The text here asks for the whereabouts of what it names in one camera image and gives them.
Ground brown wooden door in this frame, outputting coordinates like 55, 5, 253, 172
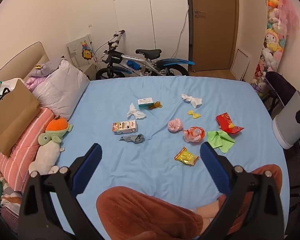
190, 0, 237, 72

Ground white framed panel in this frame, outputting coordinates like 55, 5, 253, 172
230, 48, 252, 81

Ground pale lilac pillow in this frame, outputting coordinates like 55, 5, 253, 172
32, 59, 90, 120

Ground large knotted white tissue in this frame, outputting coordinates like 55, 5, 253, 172
181, 94, 203, 109

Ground white grey cylindrical bin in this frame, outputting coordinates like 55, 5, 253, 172
272, 90, 300, 149

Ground person's right leg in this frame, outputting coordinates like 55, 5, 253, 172
225, 164, 283, 235

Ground white bag with green handle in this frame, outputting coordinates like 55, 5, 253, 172
0, 78, 24, 110

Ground white wall cable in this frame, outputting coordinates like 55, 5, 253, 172
171, 4, 190, 58

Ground pile of plush toys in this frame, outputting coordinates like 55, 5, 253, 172
251, 0, 300, 98

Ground beige headboard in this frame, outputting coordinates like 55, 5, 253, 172
0, 41, 50, 88

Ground pink white drink carton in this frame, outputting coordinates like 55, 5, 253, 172
112, 120, 138, 135

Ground silver blue bicycle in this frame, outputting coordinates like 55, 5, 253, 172
94, 30, 195, 81

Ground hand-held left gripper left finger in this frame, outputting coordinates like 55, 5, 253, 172
17, 143, 103, 240

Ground pink striped pillow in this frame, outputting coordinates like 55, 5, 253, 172
0, 107, 55, 192

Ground yellow snack wrapper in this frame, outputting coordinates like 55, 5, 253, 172
174, 147, 199, 166

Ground small white teal box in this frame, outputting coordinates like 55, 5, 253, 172
137, 97, 154, 109

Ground pink cloth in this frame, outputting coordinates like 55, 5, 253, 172
168, 118, 184, 132

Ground light purple cloth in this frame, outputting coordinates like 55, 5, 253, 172
27, 57, 67, 77

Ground dark purple folding chair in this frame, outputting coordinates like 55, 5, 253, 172
265, 71, 300, 120

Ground green cloth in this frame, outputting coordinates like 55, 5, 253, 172
207, 130, 235, 153

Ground grey wrapper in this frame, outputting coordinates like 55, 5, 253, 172
119, 133, 145, 144

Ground white nightstand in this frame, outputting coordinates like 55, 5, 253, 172
79, 64, 97, 80

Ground small knotted white tissue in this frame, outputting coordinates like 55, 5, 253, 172
126, 102, 147, 120

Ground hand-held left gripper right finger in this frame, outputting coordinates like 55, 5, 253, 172
199, 142, 285, 240

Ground white board with lion sticker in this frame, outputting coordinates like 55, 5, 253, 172
66, 34, 94, 68

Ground pink orange plastic bag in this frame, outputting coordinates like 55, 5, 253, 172
183, 127, 205, 143

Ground pink puffy jacket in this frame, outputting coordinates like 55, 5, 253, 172
25, 76, 47, 93

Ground red envelope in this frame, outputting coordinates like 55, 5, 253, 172
216, 112, 245, 135

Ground turtle plush with orange shell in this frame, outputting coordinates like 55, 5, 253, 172
29, 116, 73, 175

